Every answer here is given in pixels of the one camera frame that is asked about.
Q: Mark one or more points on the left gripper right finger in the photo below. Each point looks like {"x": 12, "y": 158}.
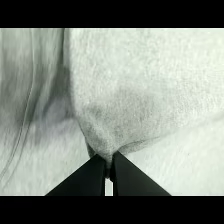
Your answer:
{"x": 133, "y": 181}

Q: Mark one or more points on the white garment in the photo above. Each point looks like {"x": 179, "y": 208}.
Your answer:
{"x": 133, "y": 86}

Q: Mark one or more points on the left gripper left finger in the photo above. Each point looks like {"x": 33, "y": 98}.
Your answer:
{"x": 88, "y": 181}

